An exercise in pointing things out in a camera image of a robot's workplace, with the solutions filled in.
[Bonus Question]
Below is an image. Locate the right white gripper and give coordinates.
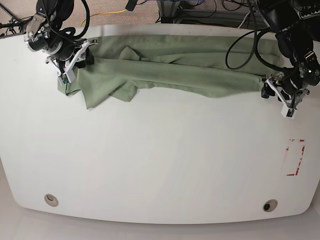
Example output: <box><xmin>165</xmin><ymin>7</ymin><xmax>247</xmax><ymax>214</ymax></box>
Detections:
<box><xmin>45</xmin><ymin>39</ymin><xmax>98</xmax><ymax>84</ymax></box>

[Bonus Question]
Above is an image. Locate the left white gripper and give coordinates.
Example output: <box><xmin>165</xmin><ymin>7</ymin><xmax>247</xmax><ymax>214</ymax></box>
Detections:
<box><xmin>259</xmin><ymin>73</ymin><xmax>310</xmax><ymax>119</ymax></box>

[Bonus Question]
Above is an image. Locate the green T-shirt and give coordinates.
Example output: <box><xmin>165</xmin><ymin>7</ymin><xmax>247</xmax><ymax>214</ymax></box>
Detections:
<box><xmin>57</xmin><ymin>35</ymin><xmax>274</xmax><ymax>108</ymax></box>

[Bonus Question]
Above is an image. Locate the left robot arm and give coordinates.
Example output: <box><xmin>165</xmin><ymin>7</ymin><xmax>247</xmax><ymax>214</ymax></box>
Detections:
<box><xmin>250</xmin><ymin>0</ymin><xmax>320</xmax><ymax>119</ymax></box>

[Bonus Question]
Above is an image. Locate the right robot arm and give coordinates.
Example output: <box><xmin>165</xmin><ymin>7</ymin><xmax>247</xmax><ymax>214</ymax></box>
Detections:
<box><xmin>24</xmin><ymin>0</ymin><xmax>98</xmax><ymax>85</ymax></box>

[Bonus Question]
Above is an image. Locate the red tape rectangle marking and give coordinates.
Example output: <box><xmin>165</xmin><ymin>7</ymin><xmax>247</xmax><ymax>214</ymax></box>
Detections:
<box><xmin>283</xmin><ymin>139</ymin><xmax>306</xmax><ymax>177</ymax></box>

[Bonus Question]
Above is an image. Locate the black tripod stand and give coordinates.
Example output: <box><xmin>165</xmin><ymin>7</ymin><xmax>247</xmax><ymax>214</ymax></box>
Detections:
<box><xmin>0</xmin><ymin>4</ymin><xmax>33</xmax><ymax>39</ymax></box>

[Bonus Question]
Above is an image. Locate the yellow cable on floor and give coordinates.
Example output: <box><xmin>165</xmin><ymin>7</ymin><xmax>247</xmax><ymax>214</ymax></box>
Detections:
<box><xmin>79</xmin><ymin>8</ymin><xmax>127</xmax><ymax>28</ymax></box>

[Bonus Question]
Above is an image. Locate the aluminium frame with cables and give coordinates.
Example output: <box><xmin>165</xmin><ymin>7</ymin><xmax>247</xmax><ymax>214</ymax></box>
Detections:
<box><xmin>156</xmin><ymin>0</ymin><xmax>265</xmax><ymax>29</ymax></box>

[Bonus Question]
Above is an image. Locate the right table cable grommet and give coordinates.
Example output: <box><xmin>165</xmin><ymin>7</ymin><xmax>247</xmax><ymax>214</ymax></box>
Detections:
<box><xmin>262</xmin><ymin>199</ymin><xmax>278</xmax><ymax>213</ymax></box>

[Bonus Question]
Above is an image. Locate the table cable grommet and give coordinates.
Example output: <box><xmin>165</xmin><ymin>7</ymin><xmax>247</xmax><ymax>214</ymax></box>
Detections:
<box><xmin>262</xmin><ymin>199</ymin><xmax>278</xmax><ymax>213</ymax></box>
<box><xmin>44</xmin><ymin>194</ymin><xmax>59</xmax><ymax>207</ymax></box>

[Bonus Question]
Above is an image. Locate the left table cable grommet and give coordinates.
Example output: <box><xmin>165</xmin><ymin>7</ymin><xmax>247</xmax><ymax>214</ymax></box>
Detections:
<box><xmin>44</xmin><ymin>194</ymin><xmax>59</xmax><ymax>207</ymax></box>

